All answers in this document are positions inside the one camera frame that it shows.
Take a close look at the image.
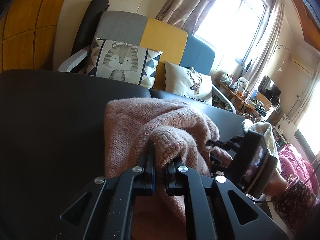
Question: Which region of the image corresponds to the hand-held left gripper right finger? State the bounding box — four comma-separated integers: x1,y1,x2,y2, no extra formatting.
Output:
165,159,288,240

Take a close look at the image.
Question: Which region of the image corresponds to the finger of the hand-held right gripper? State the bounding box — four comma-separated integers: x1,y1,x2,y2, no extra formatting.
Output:
206,135,247,153
209,154,234,178

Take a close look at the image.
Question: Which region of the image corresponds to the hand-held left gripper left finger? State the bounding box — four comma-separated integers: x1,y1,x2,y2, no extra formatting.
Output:
59,145,157,240

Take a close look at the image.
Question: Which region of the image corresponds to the pink knit sweater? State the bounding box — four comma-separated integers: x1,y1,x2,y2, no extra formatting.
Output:
104,99,234,240

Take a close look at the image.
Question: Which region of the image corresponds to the person's right forearm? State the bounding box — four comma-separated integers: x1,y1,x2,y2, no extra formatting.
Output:
262,172,320,235

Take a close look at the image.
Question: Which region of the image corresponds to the cream knit sweater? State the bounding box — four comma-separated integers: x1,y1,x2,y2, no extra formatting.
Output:
242,119,279,155

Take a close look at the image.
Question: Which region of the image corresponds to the person's red clothing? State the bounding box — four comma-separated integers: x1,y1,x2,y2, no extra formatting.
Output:
277,142,320,195

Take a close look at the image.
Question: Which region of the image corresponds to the cluttered wooden desk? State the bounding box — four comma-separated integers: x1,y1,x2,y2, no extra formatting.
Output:
215,79,273,123

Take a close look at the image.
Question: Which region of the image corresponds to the black monitor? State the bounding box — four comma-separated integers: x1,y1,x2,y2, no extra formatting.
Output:
257,75,282,103

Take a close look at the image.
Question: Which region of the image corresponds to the deer print cushion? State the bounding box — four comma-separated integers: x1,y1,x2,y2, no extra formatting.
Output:
164,61,213,105

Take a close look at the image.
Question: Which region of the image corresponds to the black leather bench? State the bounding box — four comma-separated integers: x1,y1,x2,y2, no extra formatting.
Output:
0,69,247,240

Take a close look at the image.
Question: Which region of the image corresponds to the white air conditioner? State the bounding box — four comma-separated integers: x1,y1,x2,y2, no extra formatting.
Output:
290,56,315,75

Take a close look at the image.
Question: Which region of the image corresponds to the tiger print cushion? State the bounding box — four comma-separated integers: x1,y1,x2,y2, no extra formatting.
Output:
86,37,163,89

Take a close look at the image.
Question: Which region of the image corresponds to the beige patterned curtain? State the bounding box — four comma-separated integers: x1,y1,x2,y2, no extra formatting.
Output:
155,0,230,35
246,0,287,88

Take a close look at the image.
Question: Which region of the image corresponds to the bright window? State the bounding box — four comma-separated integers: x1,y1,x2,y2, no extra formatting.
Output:
194,0,269,65

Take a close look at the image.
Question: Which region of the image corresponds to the grey yellow blue sofa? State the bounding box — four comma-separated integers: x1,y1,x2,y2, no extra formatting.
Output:
57,10,237,113

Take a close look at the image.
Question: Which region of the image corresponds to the black rolled mat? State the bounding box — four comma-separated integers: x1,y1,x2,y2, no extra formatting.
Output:
71,0,110,57

